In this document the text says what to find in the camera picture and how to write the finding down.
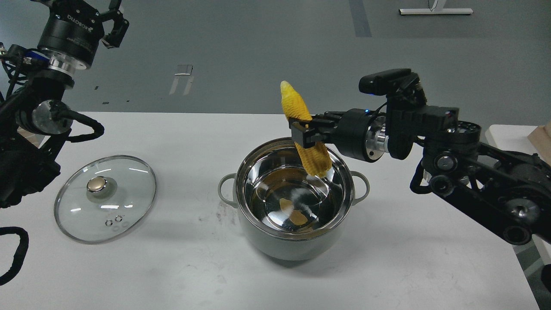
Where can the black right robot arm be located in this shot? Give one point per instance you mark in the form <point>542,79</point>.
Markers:
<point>506,192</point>

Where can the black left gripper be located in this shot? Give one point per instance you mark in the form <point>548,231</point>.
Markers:
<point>73,29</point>

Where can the white side table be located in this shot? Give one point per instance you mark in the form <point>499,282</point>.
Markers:
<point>516,138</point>

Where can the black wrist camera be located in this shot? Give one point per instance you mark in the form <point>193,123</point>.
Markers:
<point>388,82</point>

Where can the glass lid with gold knob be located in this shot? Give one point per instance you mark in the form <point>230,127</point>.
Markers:
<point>105,199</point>

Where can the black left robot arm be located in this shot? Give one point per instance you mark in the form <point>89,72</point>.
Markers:
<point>34,122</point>

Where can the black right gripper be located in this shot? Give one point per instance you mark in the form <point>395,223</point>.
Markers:
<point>348,131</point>

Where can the grey steel cooking pot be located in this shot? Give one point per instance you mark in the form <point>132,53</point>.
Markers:
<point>285,212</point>

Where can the white stand base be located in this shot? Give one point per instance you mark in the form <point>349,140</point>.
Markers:
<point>437,8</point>

